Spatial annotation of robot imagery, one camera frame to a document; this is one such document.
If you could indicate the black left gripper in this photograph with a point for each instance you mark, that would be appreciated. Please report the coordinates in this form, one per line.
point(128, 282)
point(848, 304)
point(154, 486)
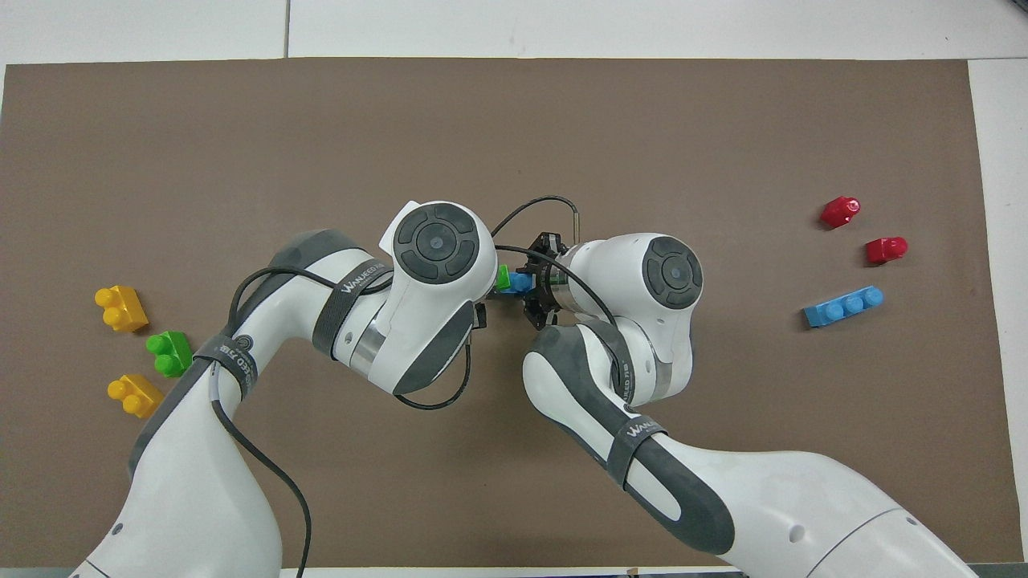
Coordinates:
point(481, 315)

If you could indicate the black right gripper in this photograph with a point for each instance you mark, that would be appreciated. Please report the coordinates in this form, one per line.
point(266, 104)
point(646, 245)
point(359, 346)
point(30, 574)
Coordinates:
point(548, 281)

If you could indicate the blue three-stud toy brick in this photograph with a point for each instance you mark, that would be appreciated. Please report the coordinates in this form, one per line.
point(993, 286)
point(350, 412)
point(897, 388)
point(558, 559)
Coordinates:
point(520, 282)
point(843, 307)

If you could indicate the green two-stud toy brick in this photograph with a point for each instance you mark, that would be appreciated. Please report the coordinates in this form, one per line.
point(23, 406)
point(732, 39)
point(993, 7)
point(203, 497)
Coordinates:
point(170, 355)
point(503, 278)

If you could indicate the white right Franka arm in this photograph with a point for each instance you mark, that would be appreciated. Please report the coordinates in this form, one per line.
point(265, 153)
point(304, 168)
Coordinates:
point(763, 498)

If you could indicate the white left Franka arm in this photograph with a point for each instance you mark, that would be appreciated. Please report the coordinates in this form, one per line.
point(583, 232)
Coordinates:
point(201, 498)

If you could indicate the brown table mat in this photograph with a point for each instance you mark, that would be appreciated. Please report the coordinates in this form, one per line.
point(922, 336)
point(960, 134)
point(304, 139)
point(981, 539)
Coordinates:
point(514, 120)

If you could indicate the red single-stud toy brick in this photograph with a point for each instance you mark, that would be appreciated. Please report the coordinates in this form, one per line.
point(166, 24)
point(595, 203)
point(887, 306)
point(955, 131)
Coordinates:
point(839, 213)
point(886, 250)

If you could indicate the yellow two-stud toy brick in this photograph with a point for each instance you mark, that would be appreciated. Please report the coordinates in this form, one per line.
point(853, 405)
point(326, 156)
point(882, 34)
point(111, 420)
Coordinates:
point(122, 309)
point(135, 395)

